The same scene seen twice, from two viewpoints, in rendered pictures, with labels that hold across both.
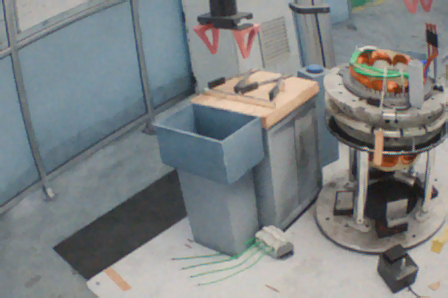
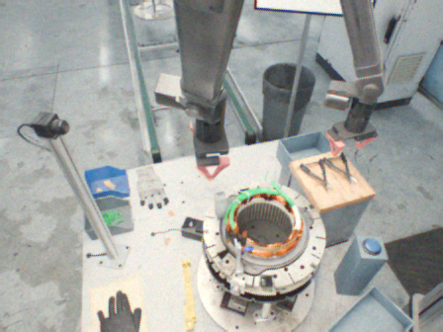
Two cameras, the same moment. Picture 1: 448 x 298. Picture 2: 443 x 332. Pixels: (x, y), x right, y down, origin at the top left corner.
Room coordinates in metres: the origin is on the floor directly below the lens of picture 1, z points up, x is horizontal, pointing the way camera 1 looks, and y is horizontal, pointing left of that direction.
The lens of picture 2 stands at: (0.99, -0.83, 1.83)
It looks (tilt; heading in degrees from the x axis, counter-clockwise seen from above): 47 degrees down; 118
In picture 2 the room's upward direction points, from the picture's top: straight up
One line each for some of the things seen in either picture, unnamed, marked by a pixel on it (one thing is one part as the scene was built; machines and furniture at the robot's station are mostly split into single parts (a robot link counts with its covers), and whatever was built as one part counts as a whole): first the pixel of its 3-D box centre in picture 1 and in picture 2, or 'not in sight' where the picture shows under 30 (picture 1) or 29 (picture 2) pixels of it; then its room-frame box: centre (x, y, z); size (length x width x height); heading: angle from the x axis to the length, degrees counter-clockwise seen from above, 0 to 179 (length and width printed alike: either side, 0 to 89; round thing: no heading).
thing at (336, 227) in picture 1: (388, 199); (255, 276); (0.88, -0.37, 0.80); 0.39 x 0.39 x 0.01
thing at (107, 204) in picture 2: not in sight; (109, 216); (0.30, -0.42, 0.82); 0.16 x 0.14 x 0.07; 43
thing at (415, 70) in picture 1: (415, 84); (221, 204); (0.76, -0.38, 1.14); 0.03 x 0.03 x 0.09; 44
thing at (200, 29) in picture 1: (216, 34); (357, 138); (1.02, -0.02, 1.19); 0.07 x 0.07 x 0.09; 46
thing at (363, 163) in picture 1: (362, 186); not in sight; (0.80, -0.27, 0.91); 0.02 x 0.02 x 0.21
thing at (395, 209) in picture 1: (397, 211); not in sight; (0.76, -0.35, 0.85); 0.06 x 0.04 x 0.05; 86
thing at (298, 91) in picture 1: (257, 94); (329, 179); (0.99, -0.08, 1.05); 0.20 x 0.19 x 0.02; 136
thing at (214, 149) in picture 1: (217, 187); (300, 172); (0.88, 0.02, 0.92); 0.17 x 0.11 x 0.28; 46
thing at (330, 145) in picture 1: (320, 115); (357, 267); (1.15, -0.25, 0.91); 0.07 x 0.07 x 0.25; 23
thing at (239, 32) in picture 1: (238, 37); (340, 142); (0.98, -0.06, 1.19); 0.07 x 0.07 x 0.09; 46
